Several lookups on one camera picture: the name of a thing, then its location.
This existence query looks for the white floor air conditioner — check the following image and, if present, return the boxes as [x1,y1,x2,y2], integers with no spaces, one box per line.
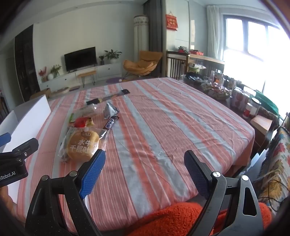
[134,15,149,62]

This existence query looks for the silver triangular snack packet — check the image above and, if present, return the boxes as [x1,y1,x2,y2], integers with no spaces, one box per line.
[103,102,119,119]

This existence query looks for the black television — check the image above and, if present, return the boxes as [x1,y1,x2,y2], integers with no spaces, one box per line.
[64,47,97,72]

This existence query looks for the red flower vase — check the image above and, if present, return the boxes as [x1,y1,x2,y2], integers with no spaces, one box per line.
[38,66,47,83]

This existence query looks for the purple round floor mat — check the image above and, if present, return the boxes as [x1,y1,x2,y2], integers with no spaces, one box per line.
[106,77,123,84]

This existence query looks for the white tv cabinet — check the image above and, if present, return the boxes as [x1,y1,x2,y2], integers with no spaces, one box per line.
[39,63,122,91]

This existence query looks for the floral sofa cushion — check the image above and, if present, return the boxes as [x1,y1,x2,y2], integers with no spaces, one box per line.
[256,127,289,215]

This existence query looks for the white sheer curtain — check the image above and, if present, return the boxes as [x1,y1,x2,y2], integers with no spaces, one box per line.
[206,5,223,59]

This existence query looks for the grey curtain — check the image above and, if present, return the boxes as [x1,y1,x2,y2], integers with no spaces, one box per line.
[143,0,166,78]

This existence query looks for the orange lounge chair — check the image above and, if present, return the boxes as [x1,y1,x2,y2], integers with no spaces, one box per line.
[123,51,163,77]

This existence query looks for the wooden stool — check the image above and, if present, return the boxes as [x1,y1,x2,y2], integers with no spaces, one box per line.
[77,70,97,87]

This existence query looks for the green snack packet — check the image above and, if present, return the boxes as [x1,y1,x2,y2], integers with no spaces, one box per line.
[68,113,75,123]

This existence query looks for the red snack packet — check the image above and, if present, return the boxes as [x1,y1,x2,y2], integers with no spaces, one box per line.
[73,117,94,128]

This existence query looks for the orange fuzzy garment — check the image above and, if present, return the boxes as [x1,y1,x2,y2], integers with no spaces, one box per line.
[126,202,272,236]

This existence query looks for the long black snack packet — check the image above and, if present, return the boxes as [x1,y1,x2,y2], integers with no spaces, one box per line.
[86,89,130,105]

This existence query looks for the striped pink grey tablecloth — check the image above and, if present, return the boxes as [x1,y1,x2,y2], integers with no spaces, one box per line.
[16,78,255,231]

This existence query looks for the bread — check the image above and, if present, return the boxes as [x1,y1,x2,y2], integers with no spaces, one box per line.
[58,126,109,163]

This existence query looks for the hawthorn strips clear bag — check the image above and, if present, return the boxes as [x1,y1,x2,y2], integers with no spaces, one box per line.
[73,104,97,120]

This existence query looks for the dark wooden side table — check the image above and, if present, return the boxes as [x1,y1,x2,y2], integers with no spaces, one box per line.
[166,51,225,80]

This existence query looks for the green potted plant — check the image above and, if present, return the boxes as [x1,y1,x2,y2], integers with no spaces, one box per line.
[105,49,122,63]

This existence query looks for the dark chocolate bar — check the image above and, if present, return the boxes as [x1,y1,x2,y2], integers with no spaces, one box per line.
[103,115,119,130]

